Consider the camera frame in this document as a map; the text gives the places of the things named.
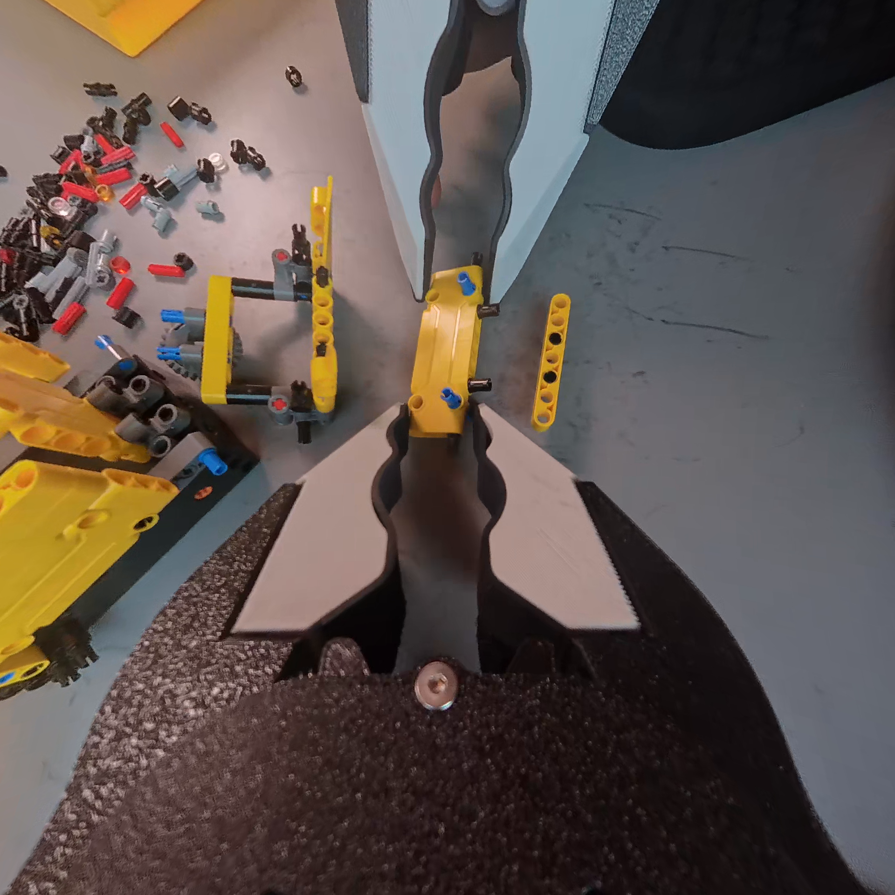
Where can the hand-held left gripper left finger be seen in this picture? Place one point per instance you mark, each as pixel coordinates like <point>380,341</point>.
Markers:
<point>314,552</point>

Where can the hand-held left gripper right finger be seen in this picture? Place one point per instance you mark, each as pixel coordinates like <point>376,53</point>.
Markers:
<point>552,552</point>

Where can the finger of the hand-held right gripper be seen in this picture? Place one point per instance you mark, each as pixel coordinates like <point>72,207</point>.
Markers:
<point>395,105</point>
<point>559,105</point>

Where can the yellow lego beam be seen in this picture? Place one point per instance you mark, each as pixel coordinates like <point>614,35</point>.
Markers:
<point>545,388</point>

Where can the yellow lego panel with pins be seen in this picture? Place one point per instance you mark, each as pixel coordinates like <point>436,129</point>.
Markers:
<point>444,356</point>

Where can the lego axle and gear assembly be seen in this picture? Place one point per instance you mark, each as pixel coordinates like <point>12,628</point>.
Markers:
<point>217,342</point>

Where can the yellow lego robot body model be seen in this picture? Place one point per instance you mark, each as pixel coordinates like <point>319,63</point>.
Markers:
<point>56,531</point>

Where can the pile of small lego pins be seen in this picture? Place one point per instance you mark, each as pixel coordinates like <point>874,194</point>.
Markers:
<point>70,196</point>

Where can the loose black lego connector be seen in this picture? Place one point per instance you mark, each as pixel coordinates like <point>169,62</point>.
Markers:
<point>295,75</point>

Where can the yellow plastic bin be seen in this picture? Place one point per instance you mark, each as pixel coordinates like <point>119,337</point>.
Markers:
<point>133,21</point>

